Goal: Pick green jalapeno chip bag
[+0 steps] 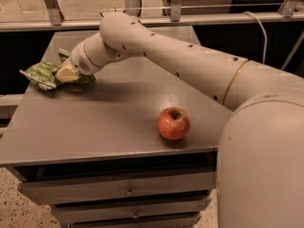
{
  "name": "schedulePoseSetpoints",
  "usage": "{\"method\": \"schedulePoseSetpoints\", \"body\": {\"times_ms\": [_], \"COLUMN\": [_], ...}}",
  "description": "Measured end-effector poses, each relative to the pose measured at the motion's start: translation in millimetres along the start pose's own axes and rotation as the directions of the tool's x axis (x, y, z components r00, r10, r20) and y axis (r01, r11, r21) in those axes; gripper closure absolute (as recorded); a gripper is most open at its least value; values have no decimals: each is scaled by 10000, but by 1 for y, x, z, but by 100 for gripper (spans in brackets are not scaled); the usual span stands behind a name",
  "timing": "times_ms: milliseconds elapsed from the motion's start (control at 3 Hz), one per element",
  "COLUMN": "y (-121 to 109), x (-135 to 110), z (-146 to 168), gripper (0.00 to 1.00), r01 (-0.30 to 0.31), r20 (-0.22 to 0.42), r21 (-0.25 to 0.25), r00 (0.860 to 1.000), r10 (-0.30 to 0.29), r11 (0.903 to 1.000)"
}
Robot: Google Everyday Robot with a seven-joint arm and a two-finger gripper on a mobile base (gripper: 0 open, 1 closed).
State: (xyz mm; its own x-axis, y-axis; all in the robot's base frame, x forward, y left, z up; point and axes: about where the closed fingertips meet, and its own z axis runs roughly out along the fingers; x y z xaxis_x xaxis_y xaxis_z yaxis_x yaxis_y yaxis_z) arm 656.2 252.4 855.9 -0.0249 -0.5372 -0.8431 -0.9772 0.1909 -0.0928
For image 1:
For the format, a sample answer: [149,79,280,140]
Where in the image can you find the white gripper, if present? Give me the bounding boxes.
[55,42,101,83]

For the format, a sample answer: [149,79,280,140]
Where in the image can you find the green jalapeno chip bag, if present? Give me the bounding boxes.
[19,48,95,90]

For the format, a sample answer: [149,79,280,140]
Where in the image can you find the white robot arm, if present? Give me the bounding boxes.
[55,11,304,228]

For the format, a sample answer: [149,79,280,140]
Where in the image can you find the grey drawer cabinet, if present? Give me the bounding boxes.
[0,26,234,228]

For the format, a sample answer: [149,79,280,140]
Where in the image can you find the red apple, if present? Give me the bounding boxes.
[157,107,191,141]

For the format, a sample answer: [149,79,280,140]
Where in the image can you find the white cable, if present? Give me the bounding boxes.
[242,10,268,65]

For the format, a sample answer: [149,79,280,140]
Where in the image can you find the metal guard rail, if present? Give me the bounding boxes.
[0,0,304,32]

